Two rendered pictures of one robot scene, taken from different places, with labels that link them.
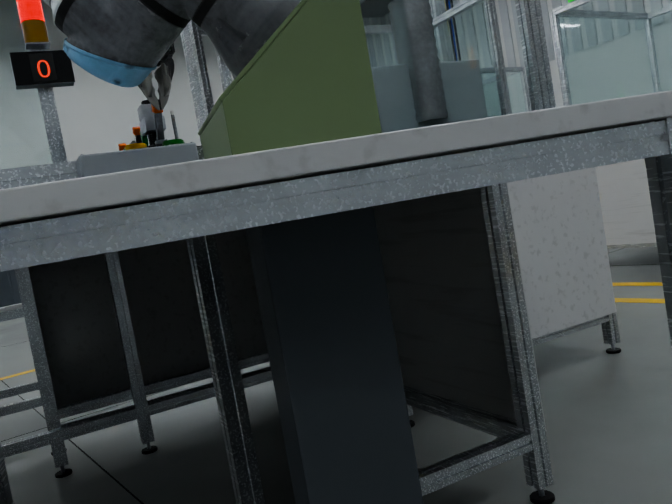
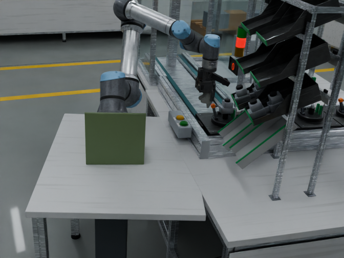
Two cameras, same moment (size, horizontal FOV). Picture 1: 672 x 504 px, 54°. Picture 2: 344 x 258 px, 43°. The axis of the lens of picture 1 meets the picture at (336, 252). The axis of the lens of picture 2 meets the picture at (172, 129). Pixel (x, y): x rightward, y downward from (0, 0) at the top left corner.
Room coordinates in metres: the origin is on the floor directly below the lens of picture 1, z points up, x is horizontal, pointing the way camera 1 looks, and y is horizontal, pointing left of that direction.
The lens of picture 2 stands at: (1.51, -1.70, 1.92)
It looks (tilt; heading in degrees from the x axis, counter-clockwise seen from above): 27 degrees down; 99
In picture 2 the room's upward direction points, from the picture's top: 4 degrees clockwise
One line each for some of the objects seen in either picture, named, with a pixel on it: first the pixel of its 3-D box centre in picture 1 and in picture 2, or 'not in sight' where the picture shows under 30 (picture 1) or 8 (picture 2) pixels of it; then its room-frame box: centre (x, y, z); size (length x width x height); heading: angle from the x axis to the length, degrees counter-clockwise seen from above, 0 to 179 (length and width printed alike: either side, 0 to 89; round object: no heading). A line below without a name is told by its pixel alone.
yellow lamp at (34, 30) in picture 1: (35, 34); (239, 51); (1.48, 0.57, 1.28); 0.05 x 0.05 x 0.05
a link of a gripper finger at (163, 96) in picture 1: (165, 84); (206, 100); (1.35, 0.28, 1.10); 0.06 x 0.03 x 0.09; 26
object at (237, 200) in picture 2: not in sight; (296, 137); (1.85, 0.54, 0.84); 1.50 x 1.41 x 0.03; 116
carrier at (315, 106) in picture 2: not in sight; (312, 109); (1.90, 0.57, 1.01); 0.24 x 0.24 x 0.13; 26
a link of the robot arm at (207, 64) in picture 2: not in sight; (210, 63); (1.35, 0.30, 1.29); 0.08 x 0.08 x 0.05
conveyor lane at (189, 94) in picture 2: not in sight; (208, 108); (1.34, 0.63, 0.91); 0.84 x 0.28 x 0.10; 116
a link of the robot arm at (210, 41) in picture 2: not in sight; (210, 47); (1.34, 0.30, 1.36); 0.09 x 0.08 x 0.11; 160
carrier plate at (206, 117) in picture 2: not in sight; (224, 123); (1.45, 0.35, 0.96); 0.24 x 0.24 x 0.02; 26
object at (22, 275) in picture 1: (291, 297); not in sight; (2.97, 0.24, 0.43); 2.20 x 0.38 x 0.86; 116
